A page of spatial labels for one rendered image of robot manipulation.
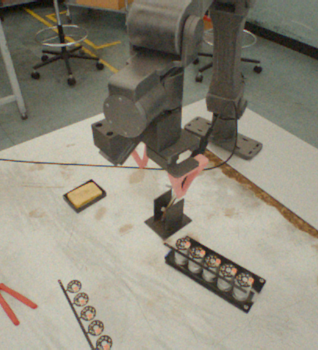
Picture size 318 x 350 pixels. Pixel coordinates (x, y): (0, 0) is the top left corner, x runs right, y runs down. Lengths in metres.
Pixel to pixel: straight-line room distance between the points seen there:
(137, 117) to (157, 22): 0.11
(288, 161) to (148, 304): 0.49
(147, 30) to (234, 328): 0.44
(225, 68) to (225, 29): 0.08
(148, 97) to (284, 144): 0.57
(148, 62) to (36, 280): 0.41
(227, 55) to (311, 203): 0.35
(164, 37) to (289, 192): 0.49
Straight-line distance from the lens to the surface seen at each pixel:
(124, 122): 0.42
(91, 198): 0.73
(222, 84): 0.77
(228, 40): 0.70
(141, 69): 0.42
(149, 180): 0.78
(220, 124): 0.86
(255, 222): 0.72
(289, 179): 0.83
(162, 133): 0.48
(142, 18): 0.44
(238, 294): 0.58
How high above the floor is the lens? 1.28
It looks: 43 degrees down
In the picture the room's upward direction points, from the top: straight up
